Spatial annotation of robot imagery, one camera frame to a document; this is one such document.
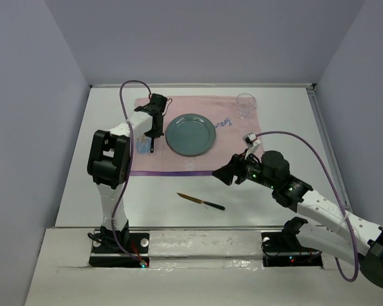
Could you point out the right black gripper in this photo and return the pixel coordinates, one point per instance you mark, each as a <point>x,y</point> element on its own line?
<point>235,167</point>

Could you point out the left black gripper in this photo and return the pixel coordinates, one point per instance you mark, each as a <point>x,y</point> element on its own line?
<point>157,133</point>

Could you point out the gold fork black handle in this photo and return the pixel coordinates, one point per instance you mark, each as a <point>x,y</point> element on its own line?
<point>151,149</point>

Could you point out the teal ceramic plate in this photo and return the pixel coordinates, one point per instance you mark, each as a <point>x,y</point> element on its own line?
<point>190,135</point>

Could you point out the gold knife black handle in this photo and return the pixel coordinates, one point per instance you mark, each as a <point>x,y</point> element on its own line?
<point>202,202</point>

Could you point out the pink cloth placemat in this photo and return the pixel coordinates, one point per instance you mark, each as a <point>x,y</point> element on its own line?
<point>230,129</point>

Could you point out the clear drinking glass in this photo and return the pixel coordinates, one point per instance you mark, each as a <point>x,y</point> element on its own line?
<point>245,104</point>

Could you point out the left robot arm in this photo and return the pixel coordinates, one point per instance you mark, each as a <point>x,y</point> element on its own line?
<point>109,165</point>

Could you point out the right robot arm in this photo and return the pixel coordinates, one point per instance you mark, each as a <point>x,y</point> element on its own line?
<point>360,242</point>

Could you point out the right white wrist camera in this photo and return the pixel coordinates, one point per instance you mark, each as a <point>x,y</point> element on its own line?
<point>252,142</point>

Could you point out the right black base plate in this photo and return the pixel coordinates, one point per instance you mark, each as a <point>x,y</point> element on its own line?
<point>279,253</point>

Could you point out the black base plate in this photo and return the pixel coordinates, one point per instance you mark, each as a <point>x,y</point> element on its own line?
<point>279,253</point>
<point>107,254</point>

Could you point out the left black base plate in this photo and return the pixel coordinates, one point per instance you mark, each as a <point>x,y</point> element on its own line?
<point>107,254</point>

